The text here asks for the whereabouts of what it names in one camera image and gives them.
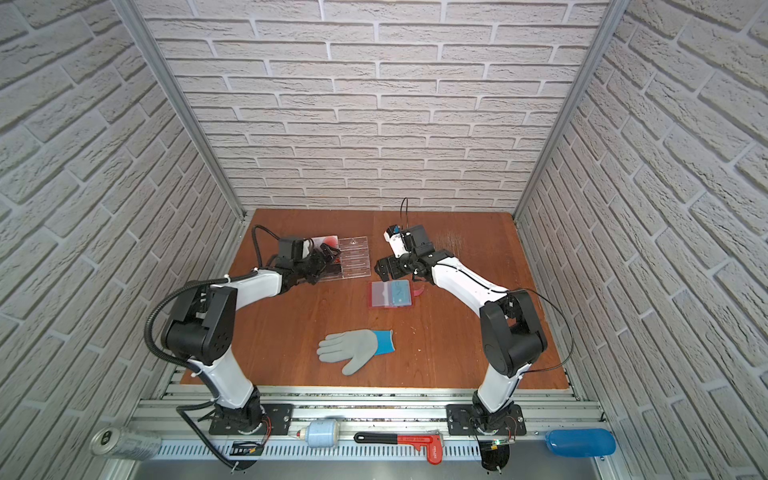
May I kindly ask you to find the grey blue work glove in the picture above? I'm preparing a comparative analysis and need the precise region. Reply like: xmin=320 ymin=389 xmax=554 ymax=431
xmin=316 ymin=329 xmax=395 ymax=376

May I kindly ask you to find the clear acrylic card organizer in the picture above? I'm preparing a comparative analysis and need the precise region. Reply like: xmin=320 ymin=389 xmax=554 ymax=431
xmin=320 ymin=236 xmax=371 ymax=281

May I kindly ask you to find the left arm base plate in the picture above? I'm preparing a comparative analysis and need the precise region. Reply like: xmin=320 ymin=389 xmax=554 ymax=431
xmin=209 ymin=404 xmax=294 ymax=436

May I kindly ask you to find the red black pipe wrench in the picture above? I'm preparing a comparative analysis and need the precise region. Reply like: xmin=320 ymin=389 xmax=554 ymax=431
xmin=353 ymin=431 xmax=443 ymax=465

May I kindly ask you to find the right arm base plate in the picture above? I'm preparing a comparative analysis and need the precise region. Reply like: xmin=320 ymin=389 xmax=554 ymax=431
xmin=446 ymin=403 xmax=527 ymax=438

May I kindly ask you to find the silver drink can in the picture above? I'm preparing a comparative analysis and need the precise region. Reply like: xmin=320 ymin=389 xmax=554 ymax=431
xmin=90 ymin=427 xmax=162 ymax=461

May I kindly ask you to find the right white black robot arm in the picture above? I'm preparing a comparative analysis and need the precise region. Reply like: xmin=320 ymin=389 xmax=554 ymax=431
xmin=374 ymin=199 xmax=573 ymax=431

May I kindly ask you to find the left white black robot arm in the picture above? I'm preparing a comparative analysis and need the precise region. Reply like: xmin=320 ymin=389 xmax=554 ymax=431
xmin=143 ymin=236 xmax=341 ymax=432

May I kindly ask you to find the blue plastic bottle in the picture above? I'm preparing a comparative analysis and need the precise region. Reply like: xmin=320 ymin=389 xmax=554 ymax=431
xmin=545 ymin=428 xmax=617 ymax=458

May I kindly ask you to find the red leather card holder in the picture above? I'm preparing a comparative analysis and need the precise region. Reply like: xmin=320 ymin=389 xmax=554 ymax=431
xmin=368 ymin=280 xmax=425 ymax=309

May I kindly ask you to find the red white card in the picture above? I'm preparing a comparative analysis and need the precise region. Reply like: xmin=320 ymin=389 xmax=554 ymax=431
xmin=312 ymin=235 xmax=339 ymax=248

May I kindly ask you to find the aluminium rail frame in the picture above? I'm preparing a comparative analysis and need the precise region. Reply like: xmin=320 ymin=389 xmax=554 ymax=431
xmin=104 ymin=383 xmax=627 ymax=479

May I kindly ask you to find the white plastic bottle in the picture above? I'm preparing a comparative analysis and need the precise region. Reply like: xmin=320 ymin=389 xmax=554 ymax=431
xmin=296 ymin=418 xmax=340 ymax=449

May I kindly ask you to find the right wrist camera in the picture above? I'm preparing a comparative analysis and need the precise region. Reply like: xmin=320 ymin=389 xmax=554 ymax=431
xmin=384 ymin=225 xmax=412 ymax=258

